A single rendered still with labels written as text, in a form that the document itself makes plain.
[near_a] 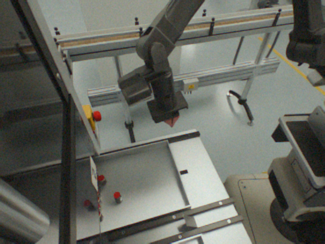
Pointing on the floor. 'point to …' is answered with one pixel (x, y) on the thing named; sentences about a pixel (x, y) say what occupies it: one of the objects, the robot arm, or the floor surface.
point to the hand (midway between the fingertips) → (171, 124)
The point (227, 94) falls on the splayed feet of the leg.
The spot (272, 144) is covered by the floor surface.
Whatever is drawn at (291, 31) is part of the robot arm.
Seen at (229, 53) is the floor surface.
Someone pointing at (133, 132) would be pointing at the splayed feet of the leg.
